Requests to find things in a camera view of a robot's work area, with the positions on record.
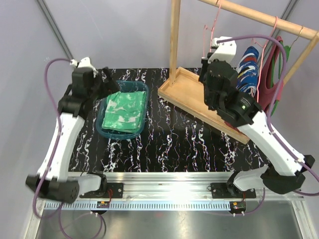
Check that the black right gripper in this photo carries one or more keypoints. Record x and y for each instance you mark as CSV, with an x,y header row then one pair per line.
x,y
205,68

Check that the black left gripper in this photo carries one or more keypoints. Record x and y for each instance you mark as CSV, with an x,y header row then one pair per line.
x,y
110,86

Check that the green tie-dye trousers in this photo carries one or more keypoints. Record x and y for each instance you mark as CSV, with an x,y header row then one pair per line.
x,y
124,111

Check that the pink wire hanger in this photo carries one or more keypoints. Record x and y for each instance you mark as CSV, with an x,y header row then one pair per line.
x,y
254,41
219,2

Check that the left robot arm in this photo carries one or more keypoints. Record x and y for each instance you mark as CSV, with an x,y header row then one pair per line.
x,y
52,181

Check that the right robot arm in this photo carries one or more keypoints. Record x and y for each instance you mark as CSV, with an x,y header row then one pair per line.
x,y
284,173

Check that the blue patterned trousers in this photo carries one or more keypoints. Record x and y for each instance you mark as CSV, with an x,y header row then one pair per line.
x,y
247,70

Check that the green hanger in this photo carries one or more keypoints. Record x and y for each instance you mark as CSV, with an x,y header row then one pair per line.
x,y
272,68

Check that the wooden clothes rack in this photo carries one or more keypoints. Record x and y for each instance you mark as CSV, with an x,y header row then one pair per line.
x,y
183,88

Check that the teal plastic basket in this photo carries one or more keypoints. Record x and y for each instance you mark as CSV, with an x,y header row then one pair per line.
x,y
125,87

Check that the maroon tank top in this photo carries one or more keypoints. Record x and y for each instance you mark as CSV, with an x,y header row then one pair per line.
x,y
266,94

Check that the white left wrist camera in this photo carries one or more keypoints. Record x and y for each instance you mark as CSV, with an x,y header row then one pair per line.
x,y
83,63

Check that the aluminium mounting rail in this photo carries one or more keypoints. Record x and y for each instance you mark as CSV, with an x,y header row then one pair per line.
x,y
181,191

